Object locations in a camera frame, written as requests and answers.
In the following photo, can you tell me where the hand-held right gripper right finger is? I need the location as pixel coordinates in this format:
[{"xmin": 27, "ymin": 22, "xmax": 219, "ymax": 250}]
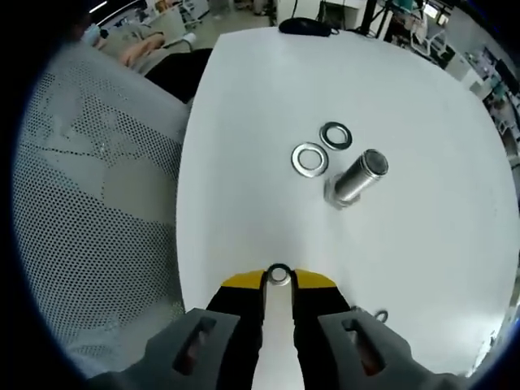
[{"xmin": 289, "ymin": 267, "xmax": 468, "ymax": 390}]

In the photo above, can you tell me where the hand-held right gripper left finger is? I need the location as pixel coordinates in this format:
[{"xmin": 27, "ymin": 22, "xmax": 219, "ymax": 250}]
[{"xmin": 87, "ymin": 269, "xmax": 268, "ymax": 390}]

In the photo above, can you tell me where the large steel threaded stud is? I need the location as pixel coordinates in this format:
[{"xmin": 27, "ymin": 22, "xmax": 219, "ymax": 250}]
[{"xmin": 323, "ymin": 148, "xmax": 390, "ymax": 211}]

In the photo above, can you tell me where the large steel washer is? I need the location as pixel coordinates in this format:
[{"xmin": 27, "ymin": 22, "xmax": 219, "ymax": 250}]
[
  {"xmin": 318, "ymin": 119, "xmax": 353, "ymax": 151},
  {"xmin": 290, "ymin": 141, "xmax": 329, "ymax": 179}
]

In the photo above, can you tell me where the grey mesh chair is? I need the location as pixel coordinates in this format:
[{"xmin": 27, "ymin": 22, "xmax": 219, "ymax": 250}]
[{"xmin": 11, "ymin": 39, "xmax": 193, "ymax": 381}]

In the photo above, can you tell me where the black oval object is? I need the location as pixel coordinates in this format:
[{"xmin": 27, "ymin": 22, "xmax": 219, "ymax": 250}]
[{"xmin": 277, "ymin": 16, "xmax": 333, "ymax": 39}]

